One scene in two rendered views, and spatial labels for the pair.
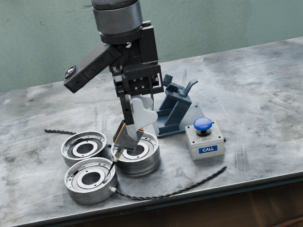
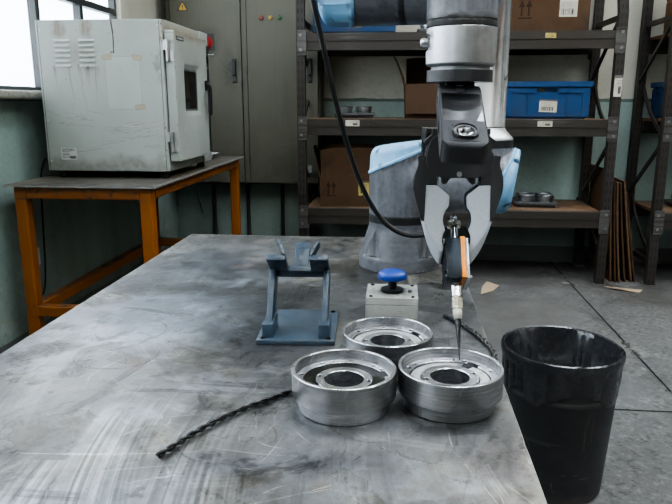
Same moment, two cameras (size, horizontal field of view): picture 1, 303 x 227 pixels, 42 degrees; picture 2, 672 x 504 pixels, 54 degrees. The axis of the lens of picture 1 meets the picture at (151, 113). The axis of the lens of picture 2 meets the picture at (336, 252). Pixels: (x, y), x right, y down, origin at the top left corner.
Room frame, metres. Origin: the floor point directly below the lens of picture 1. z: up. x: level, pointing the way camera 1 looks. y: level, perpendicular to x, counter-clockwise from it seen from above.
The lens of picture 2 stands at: (0.68, 0.78, 1.10)
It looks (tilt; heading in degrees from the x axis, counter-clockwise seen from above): 13 degrees down; 276
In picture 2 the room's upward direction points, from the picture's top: straight up
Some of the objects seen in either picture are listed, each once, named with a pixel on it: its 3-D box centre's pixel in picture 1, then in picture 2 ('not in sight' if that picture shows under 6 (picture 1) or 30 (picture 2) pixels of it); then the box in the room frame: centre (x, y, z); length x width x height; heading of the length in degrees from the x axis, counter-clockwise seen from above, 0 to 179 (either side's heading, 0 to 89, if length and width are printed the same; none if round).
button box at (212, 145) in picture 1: (206, 139); (392, 303); (0.69, -0.11, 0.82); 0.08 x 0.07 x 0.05; 91
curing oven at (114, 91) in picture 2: not in sight; (139, 101); (1.92, -2.23, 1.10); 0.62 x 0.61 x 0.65; 91
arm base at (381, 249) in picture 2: not in sight; (399, 238); (0.69, -0.44, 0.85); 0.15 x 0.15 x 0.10
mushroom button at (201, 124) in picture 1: (203, 130); (392, 287); (0.70, -0.10, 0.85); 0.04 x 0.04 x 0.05
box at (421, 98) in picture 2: not in sight; (434, 87); (0.53, -3.55, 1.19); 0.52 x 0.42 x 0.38; 1
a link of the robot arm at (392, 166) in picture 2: not in sight; (404, 176); (0.68, -0.44, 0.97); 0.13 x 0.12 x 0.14; 172
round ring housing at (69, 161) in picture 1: (85, 151); (344, 386); (0.74, 0.16, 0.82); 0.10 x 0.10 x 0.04
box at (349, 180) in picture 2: not in sight; (350, 174); (1.05, -3.53, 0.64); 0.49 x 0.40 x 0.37; 6
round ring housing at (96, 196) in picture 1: (91, 181); (449, 384); (0.63, 0.15, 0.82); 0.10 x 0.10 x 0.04
